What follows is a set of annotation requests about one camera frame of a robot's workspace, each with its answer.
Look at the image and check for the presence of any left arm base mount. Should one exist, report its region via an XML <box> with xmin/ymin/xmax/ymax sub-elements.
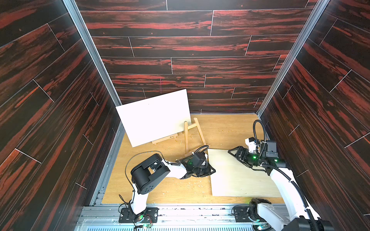
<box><xmin>119</xmin><ymin>208</ymin><xmax>159</xmax><ymax>224</ymax></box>

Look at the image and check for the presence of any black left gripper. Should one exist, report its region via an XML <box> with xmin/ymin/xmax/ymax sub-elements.
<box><xmin>192</xmin><ymin>163</ymin><xmax>217</xmax><ymax>178</ymax></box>

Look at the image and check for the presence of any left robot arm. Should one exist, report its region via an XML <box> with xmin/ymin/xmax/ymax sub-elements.
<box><xmin>129</xmin><ymin>145</ymin><xmax>216</xmax><ymax>216</ymax></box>

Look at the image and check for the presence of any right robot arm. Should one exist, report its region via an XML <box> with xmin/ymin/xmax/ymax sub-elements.
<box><xmin>228</xmin><ymin>119</ymin><xmax>334</xmax><ymax>231</ymax></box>

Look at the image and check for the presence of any pale plywood board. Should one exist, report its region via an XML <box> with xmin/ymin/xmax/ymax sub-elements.
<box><xmin>116</xmin><ymin>89</ymin><xmax>191</xmax><ymax>147</ymax></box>
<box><xmin>208</xmin><ymin>149</ymin><xmax>281</xmax><ymax>198</ymax></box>

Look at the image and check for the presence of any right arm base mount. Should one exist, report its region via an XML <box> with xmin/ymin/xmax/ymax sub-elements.
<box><xmin>231</xmin><ymin>206</ymin><xmax>253</xmax><ymax>223</ymax></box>

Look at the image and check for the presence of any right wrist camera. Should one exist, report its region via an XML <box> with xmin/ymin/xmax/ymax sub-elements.
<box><xmin>245</xmin><ymin>137</ymin><xmax>257</xmax><ymax>153</ymax></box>

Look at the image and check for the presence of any front aluminium frame rail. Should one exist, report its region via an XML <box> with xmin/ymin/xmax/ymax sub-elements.
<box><xmin>75</xmin><ymin>204</ymin><xmax>267</xmax><ymax>231</ymax></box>

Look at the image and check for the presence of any wooden easel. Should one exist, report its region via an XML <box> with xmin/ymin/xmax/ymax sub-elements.
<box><xmin>152</xmin><ymin>133</ymin><xmax>178</xmax><ymax>145</ymax></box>
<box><xmin>184</xmin><ymin>117</ymin><xmax>207</xmax><ymax>154</ymax></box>

